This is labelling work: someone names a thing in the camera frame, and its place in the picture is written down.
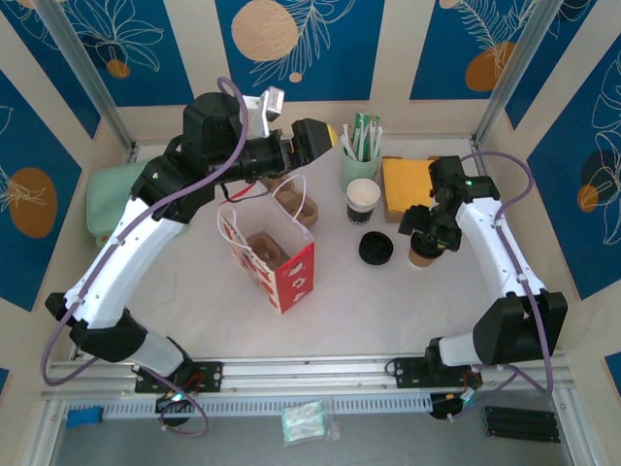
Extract clear plastic bag of packets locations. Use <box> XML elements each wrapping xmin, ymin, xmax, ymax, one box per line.
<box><xmin>279</xmin><ymin>398</ymin><xmax>343</xmax><ymax>444</ymax></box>

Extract white paper cup black band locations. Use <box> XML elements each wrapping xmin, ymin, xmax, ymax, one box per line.
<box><xmin>345</xmin><ymin>178</ymin><xmax>382</xmax><ymax>228</ymax></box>

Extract black cup lid stack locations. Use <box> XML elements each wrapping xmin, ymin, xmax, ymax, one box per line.
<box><xmin>357</xmin><ymin>231</ymin><xmax>395</xmax><ymax>266</ymax></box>

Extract mint green lunch bag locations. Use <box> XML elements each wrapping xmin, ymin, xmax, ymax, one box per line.
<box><xmin>85</xmin><ymin>162</ymin><xmax>151</xmax><ymax>249</ymax></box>

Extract grey slotted cable duct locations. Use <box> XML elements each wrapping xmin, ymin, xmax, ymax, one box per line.
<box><xmin>62</xmin><ymin>393</ymin><xmax>433</xmax><ymax>419</ymax></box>

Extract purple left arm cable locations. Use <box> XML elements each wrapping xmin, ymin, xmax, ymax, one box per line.
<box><xmin>39</xmin><ymin>76</ymin><xmax>253</xmax><ymax>438</ymax></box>

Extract blue plastic clip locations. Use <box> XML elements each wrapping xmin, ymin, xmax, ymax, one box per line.
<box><xmin>66</xmin><ymin>406</ymin><xmax>104</xmax><ymax>429</ymax></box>

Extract thin black left gripper wire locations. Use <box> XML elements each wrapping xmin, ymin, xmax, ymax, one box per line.
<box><xmin>220</xmin><ymin>182</ymin><xmax>271</xmax><ymax>205</ymax></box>

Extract arm base connector board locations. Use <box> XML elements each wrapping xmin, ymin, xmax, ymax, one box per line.
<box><xmin>154</xmin><ymin>387</ymin><xmax>198</xmax><ymax>414</ymax></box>
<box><xmin>430</xmin><ymin>390</ymin><xmax>481</xmax><ymax>421</ymax></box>

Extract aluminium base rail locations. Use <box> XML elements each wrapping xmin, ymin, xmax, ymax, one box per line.
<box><xmin>41</xmin><ymin>356</ymin><xmax>569</xmax><ymax>394</ymax></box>

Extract yellow napkins in tray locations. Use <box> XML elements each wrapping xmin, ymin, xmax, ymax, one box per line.
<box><xmin>380</xmin><ymin>154</ymin><xmax>438</xmax><ymax>225</ymax></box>

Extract aluminium frame leg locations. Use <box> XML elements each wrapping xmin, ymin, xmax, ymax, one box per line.
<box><xmin>26</xmin><ymin>402</ymin><xmax>69</xmax><ymax>466</ymax></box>
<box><xmin>550</xmin><ymin>387</ymin><xmax>601</xmax><ymax>466</ymax></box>

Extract red white paper bag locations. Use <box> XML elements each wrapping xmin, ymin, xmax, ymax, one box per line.
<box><xmin>216</xmin><ymin>174</ymin><xmax>316</xmax><ymax>316</ymax></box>

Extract mint green straw holder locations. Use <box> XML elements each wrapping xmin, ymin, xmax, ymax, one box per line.
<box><xmin>339</xmin><ymin>145</ymin><xmax>382</xmax><ymax>195</ymax></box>

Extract black plastic cup lid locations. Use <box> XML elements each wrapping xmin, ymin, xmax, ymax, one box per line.
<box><xmin>409</xmin><ymin>232</ymin><xmax>441</xmax><ymax>256</ymax></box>

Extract black plastic strip bundle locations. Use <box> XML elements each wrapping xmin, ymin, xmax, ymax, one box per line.
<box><xmin>481</xmin><ymin>405</ymin><xmax>562</xmax><ymax>444</ymax></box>

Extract kraft brown paper cup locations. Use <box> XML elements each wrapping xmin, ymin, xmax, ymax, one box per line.
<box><xmin>408</xmin><ymin>242</ymin><xmax>441</xmax><ymax>269</ymax></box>

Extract aluminium frame post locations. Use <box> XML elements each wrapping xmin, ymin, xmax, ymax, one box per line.
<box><xmin>471</xmin><ymin>0</ymin><xmax>568</xmax><ymax>150</ymax></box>
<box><xmin>36</xmin><ymin>0</ymin><xmax>137</xmax><ymax>152</ymax></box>

